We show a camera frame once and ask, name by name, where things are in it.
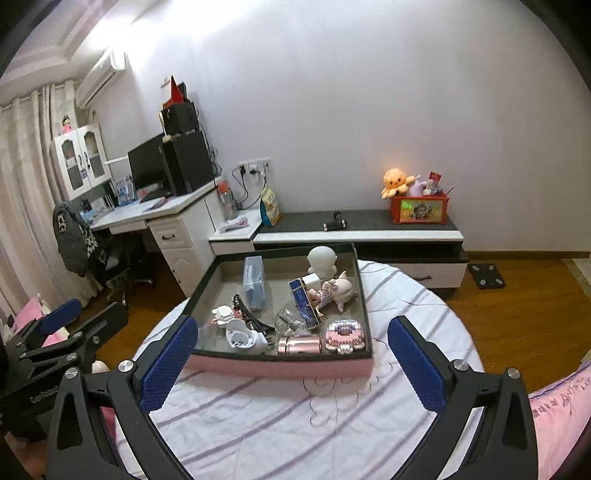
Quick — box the pink white block figure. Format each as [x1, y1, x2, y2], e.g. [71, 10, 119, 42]
[211, 305, 242, 328]

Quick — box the white ceramic holder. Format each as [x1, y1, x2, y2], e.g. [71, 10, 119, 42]
[224, 319, 269, 355]

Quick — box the black flower hair clip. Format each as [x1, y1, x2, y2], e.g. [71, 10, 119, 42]
[232, 294, 276, 336]

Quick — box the clear bag of masks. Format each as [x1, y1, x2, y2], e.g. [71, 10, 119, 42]
[242, 256, 269, 311]

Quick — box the pink patterned compact case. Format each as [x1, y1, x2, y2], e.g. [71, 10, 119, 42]
[325, 319, 366, 355]

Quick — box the rose gold cylinder jar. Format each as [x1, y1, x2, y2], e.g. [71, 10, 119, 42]
[277, 335, 322, 355]

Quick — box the clear glass perfume bottle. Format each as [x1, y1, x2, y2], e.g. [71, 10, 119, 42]
[274, 308, 311, 337]

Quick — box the blue rectangular box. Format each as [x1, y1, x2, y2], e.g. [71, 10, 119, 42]
[288, 278, 321, 330]

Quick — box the pink pig figurine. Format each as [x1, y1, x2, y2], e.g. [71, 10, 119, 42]
[308, 271, 356, 318]

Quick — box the white power adapter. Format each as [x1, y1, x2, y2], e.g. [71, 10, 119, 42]
[301, 273, 322, 290]

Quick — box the white doll head figure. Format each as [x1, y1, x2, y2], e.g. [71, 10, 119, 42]
[308, 246, 338, 279]

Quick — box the round teal lidded container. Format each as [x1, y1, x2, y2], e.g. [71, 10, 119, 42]
[195, 323, 228, 353]

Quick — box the pink cushion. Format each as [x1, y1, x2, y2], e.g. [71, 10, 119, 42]
[10, 296, 79, 350]

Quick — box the beige curtain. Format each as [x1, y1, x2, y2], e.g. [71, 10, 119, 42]
[1, 80, 97, 317]

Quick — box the dark jacket on chair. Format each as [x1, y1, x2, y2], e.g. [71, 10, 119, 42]
[52, 202, 98, 277]

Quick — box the black office chair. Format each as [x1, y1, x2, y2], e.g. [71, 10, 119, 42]
[88, 230, 155, 306]

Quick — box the white striped tablecloth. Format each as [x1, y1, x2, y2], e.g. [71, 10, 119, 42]
[151, 261, 483, 479]

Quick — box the white desk with drawers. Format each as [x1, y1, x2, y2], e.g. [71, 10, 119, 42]
[91, 181, 222, 297]

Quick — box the black floor scale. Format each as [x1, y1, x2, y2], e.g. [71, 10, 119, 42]
[468, 263, 506, 290]

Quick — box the black computer monitor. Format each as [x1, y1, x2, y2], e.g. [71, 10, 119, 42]
[127, 134, 172, 199]

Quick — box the orange capped bottle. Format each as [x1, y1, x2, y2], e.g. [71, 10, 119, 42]
[217, 180, 238, 221]

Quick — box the black computer tower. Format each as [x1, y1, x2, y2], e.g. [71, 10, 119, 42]
[160, 131, 214, 196]

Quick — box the low black white cabinet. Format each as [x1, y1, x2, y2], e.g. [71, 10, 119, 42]
[208, 208, 470, 292]

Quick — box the pink black storage box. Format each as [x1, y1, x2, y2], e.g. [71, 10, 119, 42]
[184, 244, 374, 380]

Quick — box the snack bag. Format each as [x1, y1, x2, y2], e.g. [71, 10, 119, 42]
[259, 185, 281, 227]

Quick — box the black speaker box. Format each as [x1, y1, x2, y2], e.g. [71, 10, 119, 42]
[160, 101, 198, 136]

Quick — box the red toy storage box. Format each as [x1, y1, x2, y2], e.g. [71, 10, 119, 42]
[391, 195, 449, 224]

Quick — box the white air conditioner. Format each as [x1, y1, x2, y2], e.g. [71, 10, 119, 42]
[75, 50, 126, 109]

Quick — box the orange octopus plush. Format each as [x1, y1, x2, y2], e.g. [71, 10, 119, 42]
[381, 168, 417, 199]

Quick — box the white wall cabinet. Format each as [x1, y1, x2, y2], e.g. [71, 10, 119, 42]
[52, 124, 111, 200]

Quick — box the white wall power strip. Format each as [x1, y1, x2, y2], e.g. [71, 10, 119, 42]
[238, 157, 271, 173]

